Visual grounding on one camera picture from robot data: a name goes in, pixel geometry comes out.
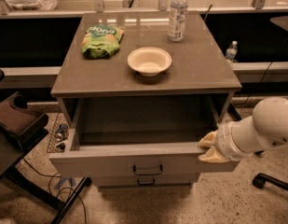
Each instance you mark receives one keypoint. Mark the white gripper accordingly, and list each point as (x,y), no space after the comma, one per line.
(225,144)

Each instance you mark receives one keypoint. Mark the grey top drawer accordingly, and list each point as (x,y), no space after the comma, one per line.
(138,137)

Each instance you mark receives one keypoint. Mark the grey drawer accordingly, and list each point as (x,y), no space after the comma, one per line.
(138,137)
(145,180)

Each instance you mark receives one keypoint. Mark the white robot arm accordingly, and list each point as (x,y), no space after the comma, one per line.
(265,129)

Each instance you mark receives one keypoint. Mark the grey bottom drawer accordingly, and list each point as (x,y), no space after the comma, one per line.
(145,180)

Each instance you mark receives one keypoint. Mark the grey drawer cabinet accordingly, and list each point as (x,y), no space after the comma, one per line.
(198,66)

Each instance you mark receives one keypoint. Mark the black office chair base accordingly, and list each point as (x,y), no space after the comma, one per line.
(261,179)

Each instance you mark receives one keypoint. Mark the small water bottle behind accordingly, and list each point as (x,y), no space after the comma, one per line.
(232,51)

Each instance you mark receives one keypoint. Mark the white paper bowl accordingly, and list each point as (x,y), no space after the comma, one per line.
(149,61)

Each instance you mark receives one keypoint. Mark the clear water bottle on cabinet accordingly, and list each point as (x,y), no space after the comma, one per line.
(177,18)

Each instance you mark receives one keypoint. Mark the blue tape on floor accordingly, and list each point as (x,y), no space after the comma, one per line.
(64,180)

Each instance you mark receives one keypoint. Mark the green chip bag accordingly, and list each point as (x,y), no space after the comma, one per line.
(101,41)

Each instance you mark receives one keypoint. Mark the dark chair at left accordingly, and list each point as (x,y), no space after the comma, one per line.
(24,129)

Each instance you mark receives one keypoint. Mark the wire basket with clutter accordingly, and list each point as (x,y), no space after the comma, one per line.
(58,135)

